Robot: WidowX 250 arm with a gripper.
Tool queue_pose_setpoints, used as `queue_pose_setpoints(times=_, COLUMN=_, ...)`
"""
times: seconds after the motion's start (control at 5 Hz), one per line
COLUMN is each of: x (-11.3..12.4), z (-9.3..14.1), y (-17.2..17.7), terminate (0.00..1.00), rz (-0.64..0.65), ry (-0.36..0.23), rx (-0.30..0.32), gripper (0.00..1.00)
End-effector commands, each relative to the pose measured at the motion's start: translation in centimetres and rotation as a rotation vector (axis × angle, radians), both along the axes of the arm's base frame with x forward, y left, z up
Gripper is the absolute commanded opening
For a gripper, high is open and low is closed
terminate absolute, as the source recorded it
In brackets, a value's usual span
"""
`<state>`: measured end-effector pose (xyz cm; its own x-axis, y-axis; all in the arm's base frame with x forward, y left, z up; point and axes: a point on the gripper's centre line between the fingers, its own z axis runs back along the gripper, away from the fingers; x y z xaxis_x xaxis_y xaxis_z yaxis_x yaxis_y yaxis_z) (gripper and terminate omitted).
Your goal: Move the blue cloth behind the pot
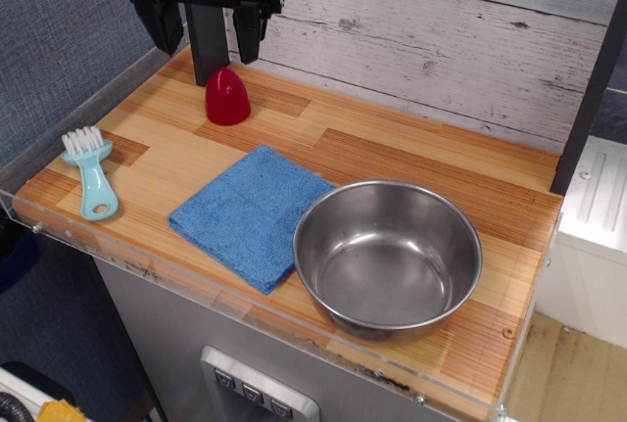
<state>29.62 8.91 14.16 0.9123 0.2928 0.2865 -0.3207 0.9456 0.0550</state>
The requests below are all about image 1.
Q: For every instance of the blue cloth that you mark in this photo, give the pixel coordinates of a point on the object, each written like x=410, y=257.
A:
x=247, y=216

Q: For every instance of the stainless steel pot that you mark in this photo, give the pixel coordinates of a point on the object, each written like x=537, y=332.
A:
x=387, y=260

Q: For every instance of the red egg-shaped object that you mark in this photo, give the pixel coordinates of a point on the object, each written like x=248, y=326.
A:
x=226, y=98

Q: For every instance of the light blue scrub brush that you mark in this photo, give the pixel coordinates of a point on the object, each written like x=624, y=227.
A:
x=85, y=148

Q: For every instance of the clear acrylic table guard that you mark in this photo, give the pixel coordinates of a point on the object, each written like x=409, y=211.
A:
x=461, y=371

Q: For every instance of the silver dispenser panel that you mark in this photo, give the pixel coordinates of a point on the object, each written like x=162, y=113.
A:
x=243, y=393

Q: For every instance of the yellow object bottom left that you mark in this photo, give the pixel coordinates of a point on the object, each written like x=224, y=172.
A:
x=59, y=411

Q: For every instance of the white appliance at right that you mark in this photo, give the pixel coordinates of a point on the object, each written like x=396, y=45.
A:
x=583, y=285

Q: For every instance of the dark grey vertical post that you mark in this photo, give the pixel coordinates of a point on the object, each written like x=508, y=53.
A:
x=207, y=37

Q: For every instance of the dark grey right post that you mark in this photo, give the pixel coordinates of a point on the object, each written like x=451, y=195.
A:
x=603, y=69

